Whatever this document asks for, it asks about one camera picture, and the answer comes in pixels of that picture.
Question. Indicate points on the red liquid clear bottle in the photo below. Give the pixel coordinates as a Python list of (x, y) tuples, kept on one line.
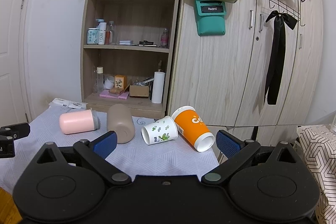
[(110, 33)]

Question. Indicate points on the white door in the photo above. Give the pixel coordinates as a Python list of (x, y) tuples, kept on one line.
[(15, 106)]

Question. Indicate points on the teal Redmi pouch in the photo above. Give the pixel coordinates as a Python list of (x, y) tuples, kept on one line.
[(210, 17)]

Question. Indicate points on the geometric patterned cloth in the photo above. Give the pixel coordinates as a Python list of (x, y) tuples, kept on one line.
[(318, 145)]

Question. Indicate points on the small pink bottle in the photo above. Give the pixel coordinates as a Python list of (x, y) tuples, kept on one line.
[(164, 38)]

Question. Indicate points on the white plastic packets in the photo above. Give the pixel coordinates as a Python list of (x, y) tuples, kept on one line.
[(68, 104)]

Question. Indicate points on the small white jar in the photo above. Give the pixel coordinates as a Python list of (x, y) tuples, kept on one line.
[(109, 82)]

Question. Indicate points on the orange floral small box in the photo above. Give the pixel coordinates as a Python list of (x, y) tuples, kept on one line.
[(120, 81)]

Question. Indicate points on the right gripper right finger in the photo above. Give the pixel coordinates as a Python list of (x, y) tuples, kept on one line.
[(238, 153)]

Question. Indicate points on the blue white wipes canister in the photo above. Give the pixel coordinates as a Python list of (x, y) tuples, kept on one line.
[(92, 36)]

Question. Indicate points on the clear bottle beige cap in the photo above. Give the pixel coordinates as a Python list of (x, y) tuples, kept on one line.
[(100, 79)]

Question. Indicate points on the white quilted table cloth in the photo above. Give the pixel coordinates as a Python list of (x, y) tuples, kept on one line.
[(170, 158)]

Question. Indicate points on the wooden open shelf unit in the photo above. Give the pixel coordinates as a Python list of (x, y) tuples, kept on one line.
[(136, 53)]

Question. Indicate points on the white floral paper cup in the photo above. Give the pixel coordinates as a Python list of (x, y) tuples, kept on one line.
[(159, 131)]

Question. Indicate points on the orange paper coffee cup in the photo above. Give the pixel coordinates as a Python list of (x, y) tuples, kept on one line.
[(193, 129)]

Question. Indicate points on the wooden wardrobe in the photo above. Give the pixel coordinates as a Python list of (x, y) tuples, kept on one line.
[(223, 77)]

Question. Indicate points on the taupe steel tumbler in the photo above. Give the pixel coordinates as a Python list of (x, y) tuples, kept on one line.
[(119, 120)]

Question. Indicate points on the black ribbon bow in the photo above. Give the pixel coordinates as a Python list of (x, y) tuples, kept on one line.
[(277, 55)]

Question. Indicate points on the pink flat box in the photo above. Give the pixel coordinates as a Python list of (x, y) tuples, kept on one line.
[(107, 94)]

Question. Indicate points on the small cardboard box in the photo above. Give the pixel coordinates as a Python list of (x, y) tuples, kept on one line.
[(138, 91)]

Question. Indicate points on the white lotion bottle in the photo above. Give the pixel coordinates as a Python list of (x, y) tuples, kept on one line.
[(101, 31)]

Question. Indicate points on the white paper towel roll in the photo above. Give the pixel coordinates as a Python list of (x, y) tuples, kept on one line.
[(158, 84)]

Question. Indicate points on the pink tumbler grey lid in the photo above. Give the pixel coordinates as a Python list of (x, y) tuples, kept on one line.
[(79, 121)]

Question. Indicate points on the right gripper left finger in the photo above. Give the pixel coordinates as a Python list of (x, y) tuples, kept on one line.
[(92, 155)]

